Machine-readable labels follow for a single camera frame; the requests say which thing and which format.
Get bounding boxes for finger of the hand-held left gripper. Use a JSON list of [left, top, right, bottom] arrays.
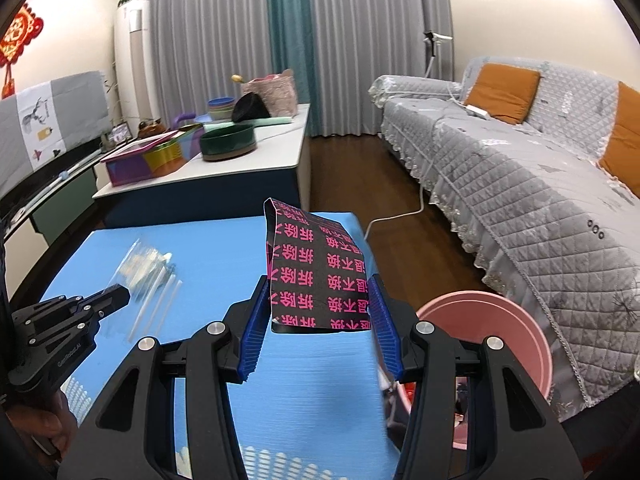
[[75, 284, 126, 306], [92, 291, 132, 318]]

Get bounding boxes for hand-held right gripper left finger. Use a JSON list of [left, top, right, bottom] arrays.
[[57, 274, 273, 480]]

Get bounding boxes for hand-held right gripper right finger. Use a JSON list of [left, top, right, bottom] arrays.
[[369, 274, 586, 480]]

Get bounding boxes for clear plastic wrapper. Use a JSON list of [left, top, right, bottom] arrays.
[[111, 240, 183, 343]]

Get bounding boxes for black bag with pink print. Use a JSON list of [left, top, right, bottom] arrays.
[[263, 198, 373, 335]]

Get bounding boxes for pink plastic basin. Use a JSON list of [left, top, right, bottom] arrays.
[[380, 292, 553, 453]]

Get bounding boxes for person's left hand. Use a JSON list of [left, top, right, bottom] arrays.
[[7, 390, 81, 461]]

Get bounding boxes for blue foam mat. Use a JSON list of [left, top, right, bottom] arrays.
[[10, 211, 401, 480]]

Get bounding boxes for television cabinet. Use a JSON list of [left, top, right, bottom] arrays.
[[0, 135, 108, 246]]

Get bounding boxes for colourful box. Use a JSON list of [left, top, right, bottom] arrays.
[[100, 129, 205, 187]]

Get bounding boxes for white and navy coffee table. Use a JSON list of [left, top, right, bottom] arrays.
[[92, 102, 312, 228]]

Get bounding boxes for grey quilted sofa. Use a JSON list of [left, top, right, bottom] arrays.
[[369, 55, 640, 423]]

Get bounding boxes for television with grey cover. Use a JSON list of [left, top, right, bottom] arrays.
[[0, 70, 112, 193]]

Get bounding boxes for dark green basin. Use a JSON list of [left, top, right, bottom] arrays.
[[200, 124, 258, 162]]

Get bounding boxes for stack of coloured bowls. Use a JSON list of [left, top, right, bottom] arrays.
[[207, 96, 236, 122]]

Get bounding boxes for black hat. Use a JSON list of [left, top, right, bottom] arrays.
[[231, 92, 271, 123]]

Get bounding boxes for white standing air conditioner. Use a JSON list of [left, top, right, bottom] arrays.
[[114, 0, 162, 133]]

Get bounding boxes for pink patterned bag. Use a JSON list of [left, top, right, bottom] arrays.
[[241, 69, 300, 117]]

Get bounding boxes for orange cushion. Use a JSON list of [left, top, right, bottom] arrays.
[[597, 81, 640, 198], [467, 62, 542, 126]]

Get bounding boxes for grey curtains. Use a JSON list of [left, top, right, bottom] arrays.
[[135, 0, 456, 138]]

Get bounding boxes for white stand lamp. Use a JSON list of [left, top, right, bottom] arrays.
[[422, 30, 453, 81]]

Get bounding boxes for white power cable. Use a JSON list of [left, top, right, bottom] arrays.
[[364, 80, 463, 241]]

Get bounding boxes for red knot wall decoration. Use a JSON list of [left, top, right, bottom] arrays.
[[0, 4, 45, 100]]

